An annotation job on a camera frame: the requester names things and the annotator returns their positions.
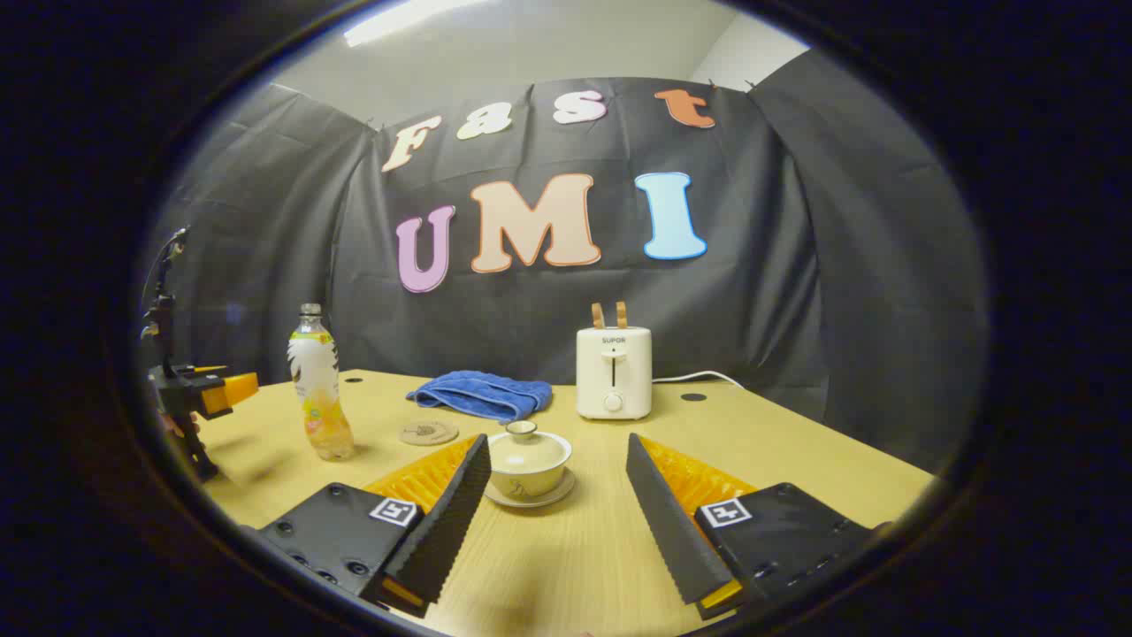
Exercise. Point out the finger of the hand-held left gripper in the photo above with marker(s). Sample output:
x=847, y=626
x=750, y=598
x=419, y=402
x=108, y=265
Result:
x=234, y=389

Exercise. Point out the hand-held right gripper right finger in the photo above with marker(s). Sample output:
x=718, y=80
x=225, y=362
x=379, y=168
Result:
x=672, y=531

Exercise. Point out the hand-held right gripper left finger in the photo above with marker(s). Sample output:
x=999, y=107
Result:
x=447, y=526

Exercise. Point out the clear water bottle white label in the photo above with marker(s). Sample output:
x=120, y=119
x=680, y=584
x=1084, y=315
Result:
x=316, y=372

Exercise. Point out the round brown coaster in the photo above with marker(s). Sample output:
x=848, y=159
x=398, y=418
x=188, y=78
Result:
x=429, y=433

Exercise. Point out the cream ceramic saucer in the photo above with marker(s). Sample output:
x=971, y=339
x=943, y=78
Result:
x=531, y=503

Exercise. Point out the blue towel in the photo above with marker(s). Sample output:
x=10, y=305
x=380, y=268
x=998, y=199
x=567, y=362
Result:
x=482, y=394

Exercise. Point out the white toaster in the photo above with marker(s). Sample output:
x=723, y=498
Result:
x=613, y=372

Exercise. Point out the black backdrop cloth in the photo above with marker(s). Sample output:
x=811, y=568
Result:
x=796, y=265

